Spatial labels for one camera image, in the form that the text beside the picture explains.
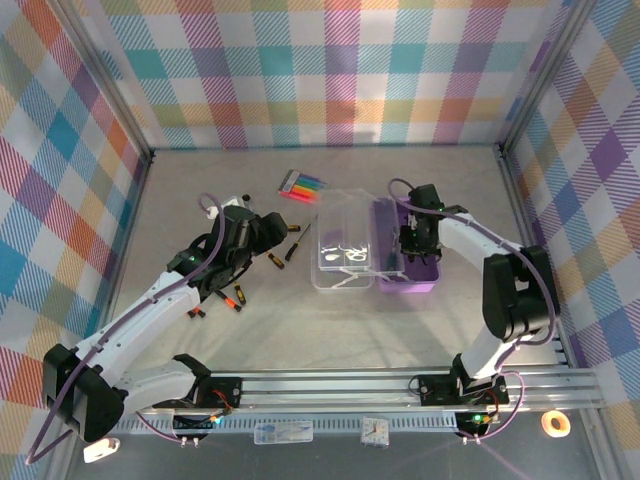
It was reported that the slim black handle screwdriver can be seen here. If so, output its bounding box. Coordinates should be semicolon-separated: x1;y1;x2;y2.
283;222;313;262

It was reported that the clear plastic toolbox lid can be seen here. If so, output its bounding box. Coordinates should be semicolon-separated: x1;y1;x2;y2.
310;187;377;292

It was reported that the pack of coloured markers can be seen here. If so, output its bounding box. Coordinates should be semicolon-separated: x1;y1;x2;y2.
278;168;327;206

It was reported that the purple plastic toolbox base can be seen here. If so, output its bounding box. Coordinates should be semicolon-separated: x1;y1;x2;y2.
368;196;445;295

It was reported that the small black controller board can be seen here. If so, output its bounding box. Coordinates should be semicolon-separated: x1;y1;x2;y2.
172;413;221;436
457;412;501;436

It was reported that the small square clock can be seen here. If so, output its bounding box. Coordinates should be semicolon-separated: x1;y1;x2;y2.
359;416;390;447

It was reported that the orange tape roll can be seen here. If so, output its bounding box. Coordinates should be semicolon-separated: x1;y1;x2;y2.
541;410;572;440

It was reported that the small white plastic object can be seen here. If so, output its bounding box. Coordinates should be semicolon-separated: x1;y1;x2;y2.
82;437;122;462

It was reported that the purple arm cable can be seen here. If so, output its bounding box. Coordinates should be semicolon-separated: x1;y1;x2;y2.
387;177;561;446
24;192;236;464

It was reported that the aluminium table edge rail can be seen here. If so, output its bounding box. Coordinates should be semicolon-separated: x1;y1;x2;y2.
99;149;157;321
494;147;581;371

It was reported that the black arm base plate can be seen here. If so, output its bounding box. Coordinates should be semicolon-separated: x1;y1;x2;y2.
152;377;244;409
417;374;509;406

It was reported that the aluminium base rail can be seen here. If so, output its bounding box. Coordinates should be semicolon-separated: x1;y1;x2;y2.
119;367;604;416

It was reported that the grey slotted cable duct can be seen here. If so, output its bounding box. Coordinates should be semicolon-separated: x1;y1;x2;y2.
112;416;501;436

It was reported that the aluminium frame post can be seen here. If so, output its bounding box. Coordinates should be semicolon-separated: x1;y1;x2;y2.
496;0;600;157
47;0;156;174

